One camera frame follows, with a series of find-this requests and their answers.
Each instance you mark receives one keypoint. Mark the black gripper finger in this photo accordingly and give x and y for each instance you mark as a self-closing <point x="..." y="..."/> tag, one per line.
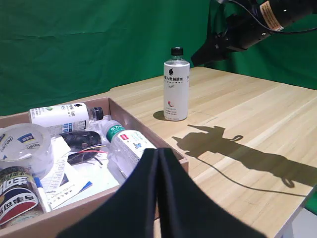
<point x="138" y="198"/>
<point x="203" y="57"/>
<point x="210" y="39"/>
<point x="180" y="205"/>

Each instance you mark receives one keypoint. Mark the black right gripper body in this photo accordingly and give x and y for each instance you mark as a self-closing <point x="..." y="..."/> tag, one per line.
<point x="229" y="45"/>

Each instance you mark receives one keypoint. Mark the white label bottle black cap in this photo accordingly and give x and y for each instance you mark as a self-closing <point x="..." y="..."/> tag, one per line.
<point x="175" y="94"/>

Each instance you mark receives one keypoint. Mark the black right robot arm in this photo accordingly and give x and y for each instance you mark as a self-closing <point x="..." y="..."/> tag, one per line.
<point x="292" y="12"/>

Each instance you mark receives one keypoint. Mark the green cap water bottle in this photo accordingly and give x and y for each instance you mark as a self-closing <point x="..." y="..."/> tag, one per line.
<point x="123" y="148"/>

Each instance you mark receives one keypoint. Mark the brown cardboard box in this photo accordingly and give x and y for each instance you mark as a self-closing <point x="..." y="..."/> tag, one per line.
<point x="128" y="119"/>

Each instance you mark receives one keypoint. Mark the white label bottle green logo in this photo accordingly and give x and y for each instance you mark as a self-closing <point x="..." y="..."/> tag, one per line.
<point x="59" y="116"/>

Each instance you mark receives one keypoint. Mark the white printed paper sheet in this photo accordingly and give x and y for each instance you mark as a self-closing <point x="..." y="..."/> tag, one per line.
<point x="81" y="173"/>

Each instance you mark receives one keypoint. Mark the white booklet blue corner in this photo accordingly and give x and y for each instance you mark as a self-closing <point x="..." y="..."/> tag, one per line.
<point x="71" y="194"/>

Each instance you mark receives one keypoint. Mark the white blue marker pen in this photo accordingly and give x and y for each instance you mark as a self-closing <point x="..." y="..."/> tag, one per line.
<point x="40" y="192"/>

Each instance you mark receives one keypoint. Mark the clear tape roll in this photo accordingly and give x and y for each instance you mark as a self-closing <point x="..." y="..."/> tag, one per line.
<point x="37" y="158"/>

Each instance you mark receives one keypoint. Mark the black blue red can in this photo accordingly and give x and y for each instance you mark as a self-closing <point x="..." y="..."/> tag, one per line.
<point x="17" y="196"/>

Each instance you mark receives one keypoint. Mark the green backdrop cloth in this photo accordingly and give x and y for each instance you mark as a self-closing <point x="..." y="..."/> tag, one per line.
<point x="74" y="49"/>

